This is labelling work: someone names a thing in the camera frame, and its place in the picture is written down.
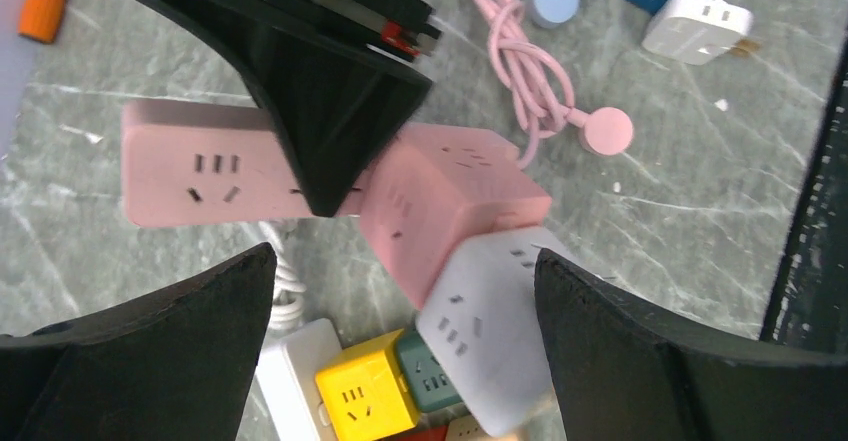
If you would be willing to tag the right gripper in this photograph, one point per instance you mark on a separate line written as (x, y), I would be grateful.
(337, 77)

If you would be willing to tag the orange handled screwdriver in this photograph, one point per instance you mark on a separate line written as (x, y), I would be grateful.
(40, 20)

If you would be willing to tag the white cube socket small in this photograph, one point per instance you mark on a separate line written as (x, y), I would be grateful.
(696, 32)

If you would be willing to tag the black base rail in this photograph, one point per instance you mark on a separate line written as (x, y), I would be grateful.
(807, 308)

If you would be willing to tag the beige cube socket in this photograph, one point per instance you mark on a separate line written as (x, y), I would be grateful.
(467, 428)

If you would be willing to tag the white long power strip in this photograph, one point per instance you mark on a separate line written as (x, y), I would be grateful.
(286, 371)

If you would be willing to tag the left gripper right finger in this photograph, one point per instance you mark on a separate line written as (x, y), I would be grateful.
(624, 368)

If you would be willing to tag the dark green cube socket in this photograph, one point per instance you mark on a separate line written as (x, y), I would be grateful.
(428, 384)

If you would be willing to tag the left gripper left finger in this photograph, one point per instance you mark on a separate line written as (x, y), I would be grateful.
(174, 364)

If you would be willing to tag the pink cube socket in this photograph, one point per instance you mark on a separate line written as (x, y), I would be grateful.
(435, 186)

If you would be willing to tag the yellow cube socket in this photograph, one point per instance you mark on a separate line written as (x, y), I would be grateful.
(365, 392)

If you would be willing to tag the white cube socket top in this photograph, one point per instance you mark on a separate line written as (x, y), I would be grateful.
(480, 323)

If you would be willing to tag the pink power strip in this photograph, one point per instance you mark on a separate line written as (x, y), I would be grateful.
(187, 163)

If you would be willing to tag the red cube socket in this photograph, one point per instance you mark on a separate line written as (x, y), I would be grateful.
(432, 434)

